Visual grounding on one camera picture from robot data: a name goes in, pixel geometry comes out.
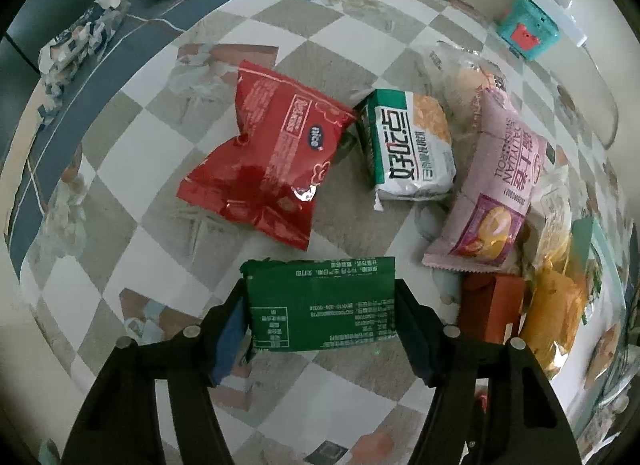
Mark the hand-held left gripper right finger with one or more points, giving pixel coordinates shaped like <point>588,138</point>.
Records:
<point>417,340</point>

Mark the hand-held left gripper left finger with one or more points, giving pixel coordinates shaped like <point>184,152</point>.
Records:
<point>227,345</point>

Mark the red orange box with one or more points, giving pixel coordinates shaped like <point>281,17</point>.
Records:
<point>490,305</point>

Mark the yellow snack packet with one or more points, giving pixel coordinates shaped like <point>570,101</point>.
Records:
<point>555,310</point>

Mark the pink snack packet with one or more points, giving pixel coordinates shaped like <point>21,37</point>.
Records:
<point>500,180</point>

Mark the white snack packet green edge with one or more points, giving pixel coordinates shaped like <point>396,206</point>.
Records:
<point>410,155</point>

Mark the teal rimmed white tray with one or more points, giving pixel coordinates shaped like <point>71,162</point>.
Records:
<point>582,245</point>

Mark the red snack bag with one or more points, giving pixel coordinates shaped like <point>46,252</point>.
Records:
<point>270,155</point>

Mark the clear bag of round buns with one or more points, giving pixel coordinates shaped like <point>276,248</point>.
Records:
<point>460,80</point>

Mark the teal box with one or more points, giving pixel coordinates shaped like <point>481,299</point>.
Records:
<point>525,20</point>

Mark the white power strip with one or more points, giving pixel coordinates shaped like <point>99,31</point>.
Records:
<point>565,20</point>

